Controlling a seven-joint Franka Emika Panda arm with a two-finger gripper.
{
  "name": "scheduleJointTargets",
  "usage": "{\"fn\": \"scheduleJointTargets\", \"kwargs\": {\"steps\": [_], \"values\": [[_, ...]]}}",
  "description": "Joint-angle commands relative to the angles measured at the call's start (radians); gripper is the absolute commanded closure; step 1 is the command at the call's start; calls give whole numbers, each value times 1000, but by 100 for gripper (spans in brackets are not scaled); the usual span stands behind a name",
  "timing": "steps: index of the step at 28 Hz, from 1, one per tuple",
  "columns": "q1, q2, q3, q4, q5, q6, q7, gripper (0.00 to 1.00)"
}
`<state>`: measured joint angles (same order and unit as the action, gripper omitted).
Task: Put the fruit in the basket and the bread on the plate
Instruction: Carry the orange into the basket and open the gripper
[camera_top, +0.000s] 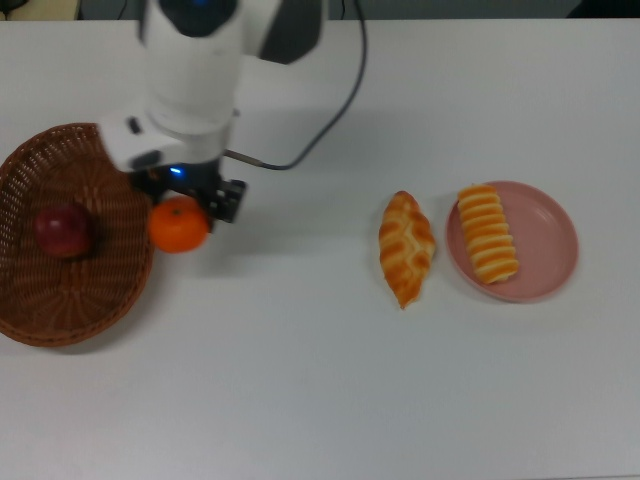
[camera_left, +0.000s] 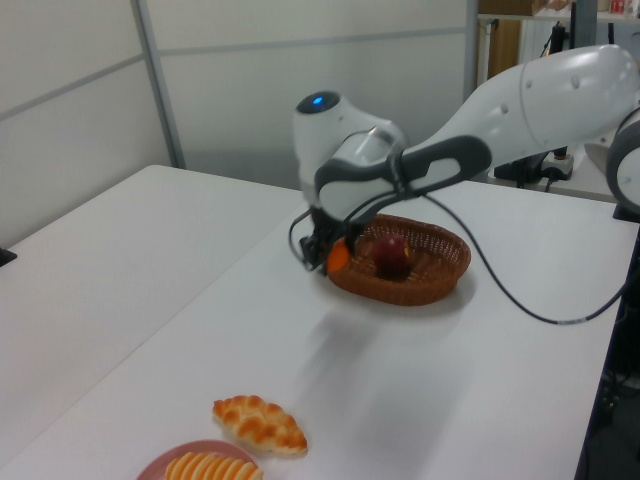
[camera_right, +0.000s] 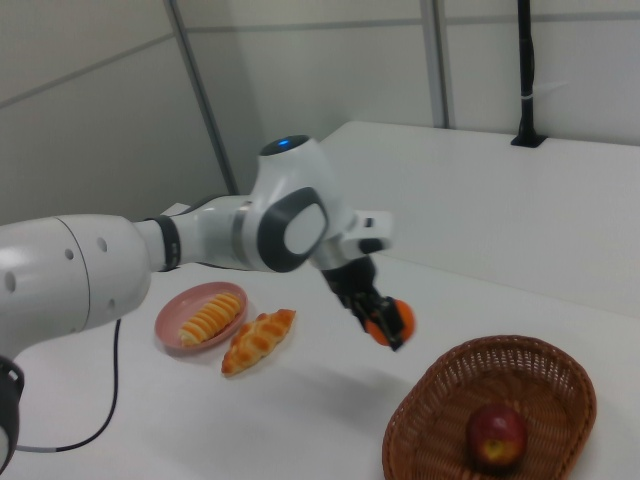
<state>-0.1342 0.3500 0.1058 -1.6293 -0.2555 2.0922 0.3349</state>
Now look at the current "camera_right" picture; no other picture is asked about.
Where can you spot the pink plate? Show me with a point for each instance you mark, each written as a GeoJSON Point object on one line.
{"type": "Point", "coordinates": [170, 325]}

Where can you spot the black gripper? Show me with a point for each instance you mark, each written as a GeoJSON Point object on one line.
{"type": "Point", "coordinates": [352, 277]}

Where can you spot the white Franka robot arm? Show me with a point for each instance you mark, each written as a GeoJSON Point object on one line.
{"type": "Point", "coordinates": [295, 215]}

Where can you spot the toy orange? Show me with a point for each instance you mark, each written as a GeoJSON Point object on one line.
{"type": "Point", "coordinates": [409, 322]}

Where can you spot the striped toy bread roll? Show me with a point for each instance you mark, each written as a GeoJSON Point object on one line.
{"type": "Point", "coordinates": [210, 320]}

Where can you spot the black pole with base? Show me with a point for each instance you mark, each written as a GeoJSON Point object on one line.
{"type": "Point", "coordinates": [526, 75]}

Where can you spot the brown woven basket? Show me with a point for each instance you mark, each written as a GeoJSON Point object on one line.
{"type": "Point", "coordinates": [430, 400]}

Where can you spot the red toy apple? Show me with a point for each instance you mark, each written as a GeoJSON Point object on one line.
{"type": "Point", "coordinates": [497, 432]}

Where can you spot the grey partition post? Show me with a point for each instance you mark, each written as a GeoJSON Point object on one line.
{"type": "Point", "coordinates": [437, 60]}
{"type": "Point", "coordinates": [205, 100]}

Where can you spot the braided toy bread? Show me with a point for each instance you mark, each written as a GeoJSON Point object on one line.
{"type": "Point", "coordinates": [257, 342]}

